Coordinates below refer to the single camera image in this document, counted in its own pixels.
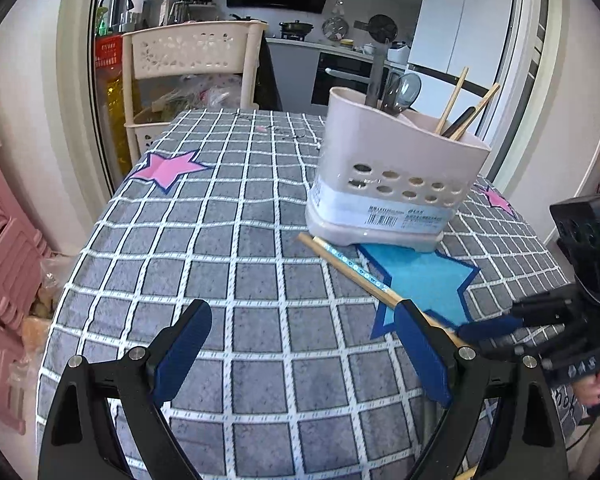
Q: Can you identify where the person's right hand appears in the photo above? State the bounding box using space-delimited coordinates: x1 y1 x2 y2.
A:
576 363 600 407

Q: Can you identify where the black plastic utensil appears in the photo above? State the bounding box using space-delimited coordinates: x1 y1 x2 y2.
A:
440 106 477 139

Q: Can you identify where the black built-in oven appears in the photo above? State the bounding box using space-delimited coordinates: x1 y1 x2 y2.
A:
311 51 381 107

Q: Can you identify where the black cooking pot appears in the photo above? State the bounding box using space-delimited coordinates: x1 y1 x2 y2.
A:
279 20 315 37

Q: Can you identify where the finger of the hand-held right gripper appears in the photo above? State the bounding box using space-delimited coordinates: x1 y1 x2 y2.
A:
474 327 574 369
459 297 581 344

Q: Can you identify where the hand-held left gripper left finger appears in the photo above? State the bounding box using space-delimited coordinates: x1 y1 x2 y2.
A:
37 299 214 480

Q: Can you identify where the white refrigerator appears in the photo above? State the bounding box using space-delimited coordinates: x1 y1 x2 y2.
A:
407 0 518 92

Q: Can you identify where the beige plastic utensil holder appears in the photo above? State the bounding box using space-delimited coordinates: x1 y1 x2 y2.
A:
305 86 492 252

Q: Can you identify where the round black pan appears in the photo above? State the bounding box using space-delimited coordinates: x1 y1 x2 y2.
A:
367 14 398 43

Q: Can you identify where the clear plastic floor bag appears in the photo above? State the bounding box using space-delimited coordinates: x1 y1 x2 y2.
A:
22 255 72 342

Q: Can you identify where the stack of pink plastic stools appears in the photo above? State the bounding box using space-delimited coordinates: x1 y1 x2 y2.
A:
0 140 56 436

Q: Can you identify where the dark grey plastic utensil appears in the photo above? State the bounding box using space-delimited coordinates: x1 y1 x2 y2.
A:
366 51 388 111

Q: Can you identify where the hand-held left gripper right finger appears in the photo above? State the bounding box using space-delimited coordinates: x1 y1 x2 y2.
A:
393 299 569 480

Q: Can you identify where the beige plastic storage cart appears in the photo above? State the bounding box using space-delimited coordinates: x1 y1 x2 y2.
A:
122 20 269 161

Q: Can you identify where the grey checked tablecloth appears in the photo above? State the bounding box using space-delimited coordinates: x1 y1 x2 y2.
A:
35 107 588 480

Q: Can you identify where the yellow cooking oil bottle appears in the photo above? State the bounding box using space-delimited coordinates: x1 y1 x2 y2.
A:
94 35 142 181

